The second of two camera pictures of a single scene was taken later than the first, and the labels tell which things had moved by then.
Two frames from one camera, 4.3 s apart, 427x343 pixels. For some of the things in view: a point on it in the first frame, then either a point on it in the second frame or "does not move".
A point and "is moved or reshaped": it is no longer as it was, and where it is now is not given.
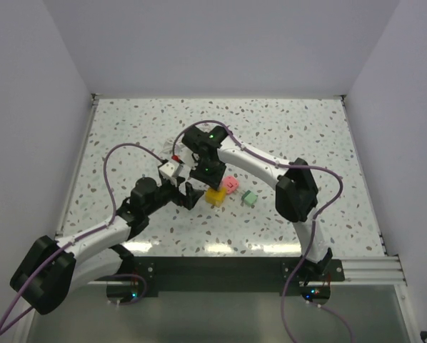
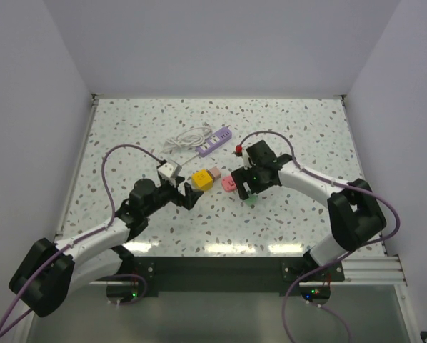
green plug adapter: [249, 198] does not move
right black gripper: [215, 181] → [241, 176]
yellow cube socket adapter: [215, 197] is moved or reshaped
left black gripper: [190, 196] does not move
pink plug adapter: [230, 183] does not move
